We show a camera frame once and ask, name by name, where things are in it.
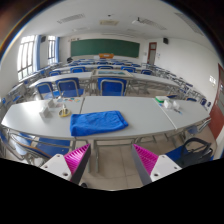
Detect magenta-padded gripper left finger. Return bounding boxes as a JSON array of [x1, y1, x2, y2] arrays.
[[39, 143, 92, 185]]

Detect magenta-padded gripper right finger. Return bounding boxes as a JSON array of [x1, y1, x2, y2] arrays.
[[130, 143, 183, 187]]

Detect blue towel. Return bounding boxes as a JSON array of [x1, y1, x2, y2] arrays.
[[69, 110, 130, 137]]

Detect black office chair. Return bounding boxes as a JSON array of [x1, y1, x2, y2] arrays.
[[181, 137, 214, 168]]

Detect white paper box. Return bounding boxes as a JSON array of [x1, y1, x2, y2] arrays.
[[39, 106, 54, 119], [46, 98, 57, 109]]

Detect green and white box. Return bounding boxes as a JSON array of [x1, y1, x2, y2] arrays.
[[154, 95, 170, 103]]

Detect rows of white desks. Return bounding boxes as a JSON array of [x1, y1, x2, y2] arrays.
[[9, 59, 208, 98]]

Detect group of blue chairs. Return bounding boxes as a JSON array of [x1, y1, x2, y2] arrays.
[[0, 59, 210, 159]]

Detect dark red door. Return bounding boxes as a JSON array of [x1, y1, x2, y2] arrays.
[[209, 63, 224, 141]]

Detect brown door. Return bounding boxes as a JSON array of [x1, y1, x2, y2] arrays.
[[146, 41, 158, 66]]

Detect orange box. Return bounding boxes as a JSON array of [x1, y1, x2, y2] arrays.
[[98, 53, 115, 60]]

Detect blue curtain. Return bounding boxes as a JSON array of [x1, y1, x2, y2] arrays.
[[54, 36, 61, 64], [34, 34, 43, 71]]

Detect white-framed window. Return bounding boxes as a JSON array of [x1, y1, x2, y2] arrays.
[[17, 34, 36, 81], [47, 35, 57, 65]]

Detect green blackboard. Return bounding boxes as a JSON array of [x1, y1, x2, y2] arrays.
[[70, 38, 141, 58]]

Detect white ceiling projector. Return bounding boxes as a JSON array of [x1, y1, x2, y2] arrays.
[[130, 17, 144, 26]]

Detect group of ceiling lights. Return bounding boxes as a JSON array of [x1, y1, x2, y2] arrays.
[[56, 12, 204, 38]]

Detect yellow-handled scissors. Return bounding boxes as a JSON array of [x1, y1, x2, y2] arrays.
[[58, 103, 72, 118]]

